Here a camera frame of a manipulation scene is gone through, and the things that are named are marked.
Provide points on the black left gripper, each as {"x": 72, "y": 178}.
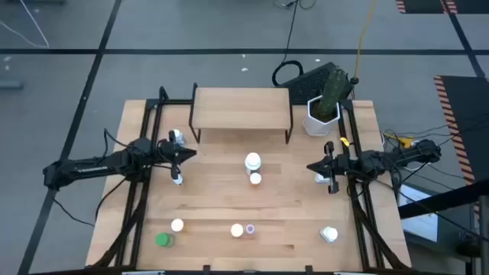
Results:
{"x": 164, "y": 154}

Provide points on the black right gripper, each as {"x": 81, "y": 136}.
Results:
{"x": 344, "y": 165}

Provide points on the white bottle blue label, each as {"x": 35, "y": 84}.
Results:
{"x": 320, "y": 178}
{"x": 180, "y": 138}
{"x": 328, "y": 233}
{"x": 179, "y": 180}

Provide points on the small orange bottle white cap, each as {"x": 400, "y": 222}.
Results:
{"x": 255, "y": 178}

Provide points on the large white medicine bottle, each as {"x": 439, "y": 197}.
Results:
{"x": 253, "y": 160}

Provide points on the green cap bottle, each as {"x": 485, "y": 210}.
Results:
{"x": 163, "y": 240}

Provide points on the translucent bottle purple cap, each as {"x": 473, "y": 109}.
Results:
{"x": 250, "y": 228}

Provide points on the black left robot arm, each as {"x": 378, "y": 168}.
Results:
{"x": 88, "y": 168}

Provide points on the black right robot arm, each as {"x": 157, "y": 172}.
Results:
{"x": 382, "y": 160}

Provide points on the wooden shelf black legs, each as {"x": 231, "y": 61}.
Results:
{"x": 240, "y": 109}

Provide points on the yellow tape tag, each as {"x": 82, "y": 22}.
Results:
{"x": 344, "y": 141}

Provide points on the white plant pot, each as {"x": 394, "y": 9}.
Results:
{"x": 317, "y": 128}

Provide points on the green cactus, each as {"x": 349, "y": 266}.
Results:
{"x": 330, "y": 95}

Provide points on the black equipment case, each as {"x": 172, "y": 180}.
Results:
{"x": 305, "y": 86}

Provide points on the white flat panel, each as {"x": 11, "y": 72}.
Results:
{"x": 420, "y": 221}

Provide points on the black metal beam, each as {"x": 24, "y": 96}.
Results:
{"x": 439, "y": 200}

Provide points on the black mat orange stripes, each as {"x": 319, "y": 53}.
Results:
{"x": 473, "y": 114}
{"x": 424, "y": 4}

